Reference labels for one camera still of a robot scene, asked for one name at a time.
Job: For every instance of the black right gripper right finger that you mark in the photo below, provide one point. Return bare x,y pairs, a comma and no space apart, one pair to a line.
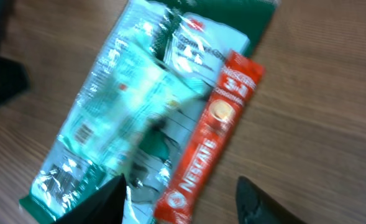
254,206

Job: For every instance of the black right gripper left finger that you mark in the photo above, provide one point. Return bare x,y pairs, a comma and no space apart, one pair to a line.
105,206

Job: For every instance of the red Nescafe coffee stick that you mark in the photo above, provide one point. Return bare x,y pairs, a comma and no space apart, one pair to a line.
236,84

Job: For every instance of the pale green snack packet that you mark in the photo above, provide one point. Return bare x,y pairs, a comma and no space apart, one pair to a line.
123,105

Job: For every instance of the green 3M gloves package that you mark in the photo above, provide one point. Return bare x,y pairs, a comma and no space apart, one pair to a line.
192,38

